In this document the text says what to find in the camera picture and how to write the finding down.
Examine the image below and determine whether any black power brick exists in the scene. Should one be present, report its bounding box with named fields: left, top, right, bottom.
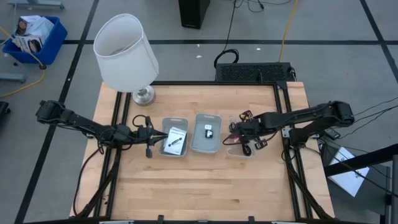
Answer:
left=323, top=128, right=341, bottom=141

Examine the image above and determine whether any black chair base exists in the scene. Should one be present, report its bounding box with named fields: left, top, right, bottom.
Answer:
left=0, top=101, right=11, bottom=125

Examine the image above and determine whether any blue plastic crate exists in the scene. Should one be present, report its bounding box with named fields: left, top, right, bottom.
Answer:
left=2, top=16, right=68, bottom=65

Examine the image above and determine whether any black floor cable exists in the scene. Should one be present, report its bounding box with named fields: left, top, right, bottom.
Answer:
left=353, top=96, right=398, bottom=134

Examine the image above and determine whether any black aluminium table frame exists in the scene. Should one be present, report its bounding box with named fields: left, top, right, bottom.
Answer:
left=74, top=80, right=335, bottom=224

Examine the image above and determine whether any white shade table lamp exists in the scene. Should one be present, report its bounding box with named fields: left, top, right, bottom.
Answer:
left=93, top=12, right=160, bottom=106

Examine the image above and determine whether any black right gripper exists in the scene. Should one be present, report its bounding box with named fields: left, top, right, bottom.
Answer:
left=235, top=113, right=269, bottom=151

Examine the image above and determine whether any grey metal post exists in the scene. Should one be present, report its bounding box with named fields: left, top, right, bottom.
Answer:
left=384, top=154, right=398, bottom=224

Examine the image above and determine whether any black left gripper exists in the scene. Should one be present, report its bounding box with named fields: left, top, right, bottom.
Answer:
left=136, top=115, right=170, bottom=159

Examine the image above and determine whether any white cardboard box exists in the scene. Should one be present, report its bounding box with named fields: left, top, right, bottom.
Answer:
left=328, top=148, right=371, bottom=198

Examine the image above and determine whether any yellow floor cable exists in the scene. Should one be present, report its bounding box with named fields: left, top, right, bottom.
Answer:
left=0, top=26, right=47, bottom=98

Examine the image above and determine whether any yellow hanging cable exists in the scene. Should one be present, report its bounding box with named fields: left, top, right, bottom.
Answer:
left=277, top=0, right=302, bottom=63

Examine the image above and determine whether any black tower case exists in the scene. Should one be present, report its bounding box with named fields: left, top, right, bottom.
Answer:
left=178, top=0, right=211, bottom=30

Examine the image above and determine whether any black hanging cable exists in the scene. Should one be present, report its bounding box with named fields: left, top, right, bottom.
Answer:
left=213, top=0, right=240, bottom=69

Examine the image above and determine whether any black computer case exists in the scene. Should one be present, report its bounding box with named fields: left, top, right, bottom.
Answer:
left=214, top=62, right=297, bottom=83

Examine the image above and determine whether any grey plastic bin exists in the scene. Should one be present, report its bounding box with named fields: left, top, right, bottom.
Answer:
left=157, top=117, right=190, bottom=157
left=189, top=113, right=223, bottom=154

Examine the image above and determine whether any black metal beam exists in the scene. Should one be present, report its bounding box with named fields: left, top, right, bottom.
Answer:
left=323, top=142, right=398, bottom=177

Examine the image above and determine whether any clear plastic bin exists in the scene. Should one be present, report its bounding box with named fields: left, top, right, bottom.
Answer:
left=226, top=116, right=259, bottom=158

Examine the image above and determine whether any white paper bag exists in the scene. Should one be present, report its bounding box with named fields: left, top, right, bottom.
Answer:
left=14, top=14, right=55, bottom=40

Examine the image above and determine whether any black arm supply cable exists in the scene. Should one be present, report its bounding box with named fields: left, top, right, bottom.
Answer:
left=72, top=143, right=105, bottom=218

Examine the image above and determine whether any grey metal furniture base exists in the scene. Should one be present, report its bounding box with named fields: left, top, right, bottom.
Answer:
left=8, top=1, right=65, bottom=10
left=0, top=73, right=26, bottom=83

